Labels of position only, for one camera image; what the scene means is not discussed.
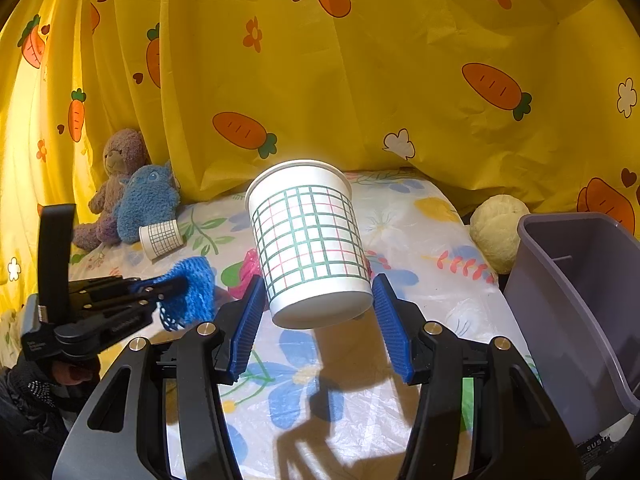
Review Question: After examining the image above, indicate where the blue foam net sleeve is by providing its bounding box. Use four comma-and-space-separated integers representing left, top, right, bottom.
131, 257, 215, 332

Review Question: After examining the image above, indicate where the green plaid paper cup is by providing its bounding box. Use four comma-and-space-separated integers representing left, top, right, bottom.
139, 219, 184, 261
245, 159, 372, 330

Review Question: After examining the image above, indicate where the left hand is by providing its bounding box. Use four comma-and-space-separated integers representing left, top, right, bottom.
1, 356, 101, 443

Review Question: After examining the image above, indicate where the blue plush monster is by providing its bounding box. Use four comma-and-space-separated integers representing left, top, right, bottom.
113, 162, 180, 244

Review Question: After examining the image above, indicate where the purple teddy bear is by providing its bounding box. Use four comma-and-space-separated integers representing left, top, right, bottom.
73, 128, 151, 252

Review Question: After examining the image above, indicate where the purple plastic bin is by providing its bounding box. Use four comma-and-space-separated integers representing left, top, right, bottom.
504, 212, 640, 444

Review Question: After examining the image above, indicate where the floral bed sheet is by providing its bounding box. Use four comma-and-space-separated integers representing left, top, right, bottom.
70, 170, 527, 479

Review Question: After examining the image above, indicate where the yellow plush toy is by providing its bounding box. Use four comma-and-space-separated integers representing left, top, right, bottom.
469, 194, 529, 274

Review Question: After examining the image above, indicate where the yellow carrot print curtain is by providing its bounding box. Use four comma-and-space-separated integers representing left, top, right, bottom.
0, 0, 640, 302

